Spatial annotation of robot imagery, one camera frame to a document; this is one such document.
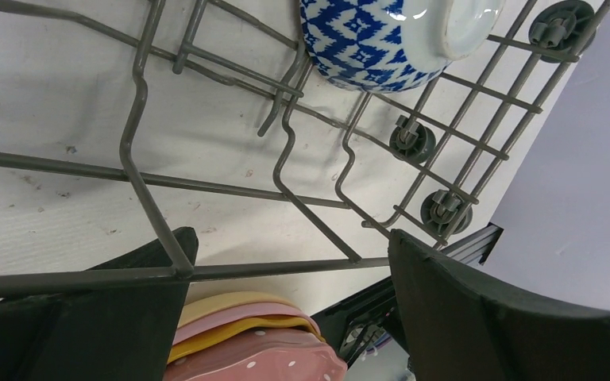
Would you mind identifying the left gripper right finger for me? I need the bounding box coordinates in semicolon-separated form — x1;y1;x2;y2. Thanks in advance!
388;229;610;380

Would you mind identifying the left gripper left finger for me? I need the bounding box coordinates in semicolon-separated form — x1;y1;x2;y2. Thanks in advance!
0;241;188;380

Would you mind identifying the pink dotted plate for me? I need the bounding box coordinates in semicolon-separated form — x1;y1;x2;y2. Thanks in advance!
163;329;348;381

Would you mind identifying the grey wire dish rack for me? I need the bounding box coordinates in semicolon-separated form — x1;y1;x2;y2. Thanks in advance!
0;0;610;302

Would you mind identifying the red patterned bowl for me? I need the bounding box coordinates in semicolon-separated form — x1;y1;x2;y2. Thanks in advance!
299;0;504;94

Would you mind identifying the yellow plate under stack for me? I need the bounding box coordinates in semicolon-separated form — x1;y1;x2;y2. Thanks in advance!
167;314;326;364

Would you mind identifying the aluminium rail frame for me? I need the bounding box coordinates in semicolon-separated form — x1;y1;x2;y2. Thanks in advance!
441;222;504;265

